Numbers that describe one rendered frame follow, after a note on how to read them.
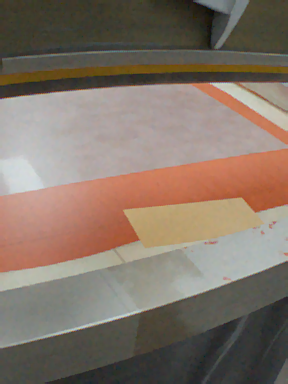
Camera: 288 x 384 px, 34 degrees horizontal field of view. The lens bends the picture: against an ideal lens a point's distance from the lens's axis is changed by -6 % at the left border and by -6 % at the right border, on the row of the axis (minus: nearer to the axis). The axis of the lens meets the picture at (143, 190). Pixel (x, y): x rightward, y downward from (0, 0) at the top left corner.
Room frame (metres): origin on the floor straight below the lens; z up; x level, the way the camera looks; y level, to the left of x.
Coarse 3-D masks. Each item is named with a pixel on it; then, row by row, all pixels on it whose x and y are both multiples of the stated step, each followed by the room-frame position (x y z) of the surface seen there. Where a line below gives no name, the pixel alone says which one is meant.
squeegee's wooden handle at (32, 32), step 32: (0, 0) 0.26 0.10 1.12; (32, 0) 0.27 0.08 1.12; (64, 0) 0.28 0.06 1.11; (96, 0) 0.29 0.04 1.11; (128, 0) 0.31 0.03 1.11; (160, 0) 0.32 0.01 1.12; (256, 0) 0.37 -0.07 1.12; (0, 32) 0.26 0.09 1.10; (32, 32) 0.27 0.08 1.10; (64, 32) 0.28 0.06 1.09; (96, 32) 0.29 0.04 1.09; (128, 32) 0.31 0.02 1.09; (160, 32) 0.32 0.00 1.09; (192, 32) 0.34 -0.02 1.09; (256, 32) 0.37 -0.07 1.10
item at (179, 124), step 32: (96, 96) 0.55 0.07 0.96; (128, 96) 0.56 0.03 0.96; (160, 96) 0.58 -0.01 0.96; (192, 96) 0.60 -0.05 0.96; (224, 96) 0.62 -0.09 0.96; (128, 128) 0.47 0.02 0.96; (160, 128) 0.48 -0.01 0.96; (192, 128) 0.49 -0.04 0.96; (224, 128) 0.51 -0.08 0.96; (256, 128) 0.52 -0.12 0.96; (160, 160) 0.40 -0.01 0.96; (192, 160) 0.41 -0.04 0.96; (224, 160) 0.42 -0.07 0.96; (256, 160) 0.44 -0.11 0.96; (192, 192) 0.35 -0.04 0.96; (224, 192) 0.36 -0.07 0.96; (256, 192) 0.37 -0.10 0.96
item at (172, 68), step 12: (36, 72) 0.28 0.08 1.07; (48, 72) 0.29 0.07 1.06; (60, 72) 0.29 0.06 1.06; (72, 72) 0.30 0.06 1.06; (84, 72) 0.30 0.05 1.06; (96, 72) 0.31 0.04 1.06; (108, 72) 0.31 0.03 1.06; (120, 72) 0.32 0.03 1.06; (132, 72) 0.32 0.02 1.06; (144, 72) 0.33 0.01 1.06; (156, 72) 0.33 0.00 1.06; (252, 72) 0.39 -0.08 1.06; (276, 72) 0.40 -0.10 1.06; (0, 84) 0.27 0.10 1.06
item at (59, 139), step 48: (48, 96) 0.53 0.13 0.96; (0, 144) 0.39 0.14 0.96; (48, 144) 0.41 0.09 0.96; (96, 144) 0.42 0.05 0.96; (0, 192) 0.31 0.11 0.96; (48, 192) 0.32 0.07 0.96; (96, 192) 0.33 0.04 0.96; (144, 192) 0.34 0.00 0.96; (0, 240) 0.25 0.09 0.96; (48, 240) 0.26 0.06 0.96; (96, 240) 0.27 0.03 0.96
